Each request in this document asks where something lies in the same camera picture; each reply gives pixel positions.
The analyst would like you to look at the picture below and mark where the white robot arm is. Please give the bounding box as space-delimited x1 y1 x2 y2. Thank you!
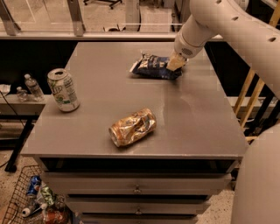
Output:
167 0 280 224

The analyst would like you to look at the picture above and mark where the grey side bench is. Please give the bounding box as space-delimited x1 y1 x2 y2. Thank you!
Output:
0 94 46 172

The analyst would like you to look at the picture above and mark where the crushed orange soda can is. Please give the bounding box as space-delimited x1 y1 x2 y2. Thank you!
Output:
108 108 157 147

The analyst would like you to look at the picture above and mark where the red can in basket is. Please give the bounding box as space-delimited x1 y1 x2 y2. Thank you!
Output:
43 210 68 224

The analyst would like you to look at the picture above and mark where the blue chip bag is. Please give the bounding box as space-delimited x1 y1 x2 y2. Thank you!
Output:
129 53 186 80

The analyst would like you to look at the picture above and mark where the green white 7up can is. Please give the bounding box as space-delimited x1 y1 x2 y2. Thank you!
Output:
47 68 80 112

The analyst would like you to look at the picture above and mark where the green can in basket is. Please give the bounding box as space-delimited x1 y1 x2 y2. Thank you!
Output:
41 185 55 207

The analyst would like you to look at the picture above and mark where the grey drawer cabinet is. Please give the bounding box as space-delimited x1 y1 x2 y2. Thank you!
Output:
23 42 248 224

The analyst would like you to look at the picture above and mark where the black wire basket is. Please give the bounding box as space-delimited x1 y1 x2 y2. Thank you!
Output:
3 165 71 224

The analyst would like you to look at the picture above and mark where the blue pepsi can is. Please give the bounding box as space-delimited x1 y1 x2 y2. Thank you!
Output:
26 175 41 198

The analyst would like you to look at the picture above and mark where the office chair base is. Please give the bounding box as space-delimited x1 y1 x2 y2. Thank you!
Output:
83 0 123 10

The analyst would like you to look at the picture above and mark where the white bottle in basket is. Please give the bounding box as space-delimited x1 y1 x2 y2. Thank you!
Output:
21 203 47 218

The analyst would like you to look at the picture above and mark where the tall clear water bottle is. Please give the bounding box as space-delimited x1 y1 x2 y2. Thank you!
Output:
24 73 44 102

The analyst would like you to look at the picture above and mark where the small clear water bottle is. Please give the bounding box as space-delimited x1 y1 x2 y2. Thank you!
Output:
17 87 28 102

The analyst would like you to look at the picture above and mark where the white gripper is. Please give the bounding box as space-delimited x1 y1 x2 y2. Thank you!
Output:
166 31 204 71

